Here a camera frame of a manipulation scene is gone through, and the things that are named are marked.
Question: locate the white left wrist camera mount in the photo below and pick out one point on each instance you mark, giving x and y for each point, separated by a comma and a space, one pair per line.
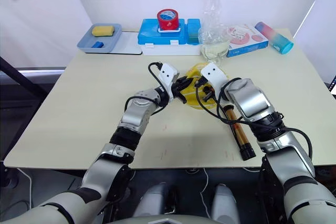
168, 73

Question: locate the gold and black hand pump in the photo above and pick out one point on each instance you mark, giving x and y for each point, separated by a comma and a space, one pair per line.
240, 132

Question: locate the yellow sponge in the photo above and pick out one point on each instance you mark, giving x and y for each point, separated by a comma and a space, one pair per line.
103, 31

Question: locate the blue plastic tray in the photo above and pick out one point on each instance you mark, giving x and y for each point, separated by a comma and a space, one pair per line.
86, 44

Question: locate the clear round container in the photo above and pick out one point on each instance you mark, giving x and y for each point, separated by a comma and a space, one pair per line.
214, 51

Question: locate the flat box with pink print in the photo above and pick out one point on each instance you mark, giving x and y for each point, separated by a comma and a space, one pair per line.
244, 43

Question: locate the dark screen edge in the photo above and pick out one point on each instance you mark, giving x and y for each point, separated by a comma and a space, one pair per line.
333, 86

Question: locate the clear plastic bag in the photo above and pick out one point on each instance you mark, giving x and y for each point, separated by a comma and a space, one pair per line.
211, 19

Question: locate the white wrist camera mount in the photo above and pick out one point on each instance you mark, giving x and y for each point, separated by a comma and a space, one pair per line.
214, 77
168, 73

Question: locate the red tape roll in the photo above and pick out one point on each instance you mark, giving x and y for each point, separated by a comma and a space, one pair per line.
168, 20

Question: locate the pink and blue gradient tumbler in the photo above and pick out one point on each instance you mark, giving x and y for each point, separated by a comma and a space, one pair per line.
273, 36

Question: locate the grey robot torso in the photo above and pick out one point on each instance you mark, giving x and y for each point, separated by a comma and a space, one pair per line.
162, 220

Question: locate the black slanted pole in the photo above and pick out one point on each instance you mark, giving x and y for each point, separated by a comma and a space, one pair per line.
23, 77

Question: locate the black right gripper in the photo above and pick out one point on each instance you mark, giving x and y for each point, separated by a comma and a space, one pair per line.
210, 90

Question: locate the grey rounded robot leg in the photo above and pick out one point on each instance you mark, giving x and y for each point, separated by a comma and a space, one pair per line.
152, 200
224, 203

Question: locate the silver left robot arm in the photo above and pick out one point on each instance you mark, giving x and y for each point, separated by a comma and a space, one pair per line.
136, 113

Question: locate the white tape holder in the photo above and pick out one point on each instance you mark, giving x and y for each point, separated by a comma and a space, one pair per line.
170, 31

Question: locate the small blue block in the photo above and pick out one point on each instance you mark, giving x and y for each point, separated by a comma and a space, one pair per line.
97, 44

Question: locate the white flat board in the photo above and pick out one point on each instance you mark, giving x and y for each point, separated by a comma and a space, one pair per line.
128, 44

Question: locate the light blue small box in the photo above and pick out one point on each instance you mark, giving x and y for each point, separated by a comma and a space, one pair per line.
193, 31

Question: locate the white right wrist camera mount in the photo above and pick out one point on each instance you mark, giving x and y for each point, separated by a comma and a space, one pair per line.
214, 77

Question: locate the blue and white storage box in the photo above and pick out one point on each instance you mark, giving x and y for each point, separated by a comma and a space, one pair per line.
152, 35

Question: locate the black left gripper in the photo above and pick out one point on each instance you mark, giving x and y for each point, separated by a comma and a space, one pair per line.
178, 87

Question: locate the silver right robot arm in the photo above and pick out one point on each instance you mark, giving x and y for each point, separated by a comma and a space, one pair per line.
252, 100

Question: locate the yellow ball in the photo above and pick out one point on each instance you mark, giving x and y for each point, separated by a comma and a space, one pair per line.
193, 98

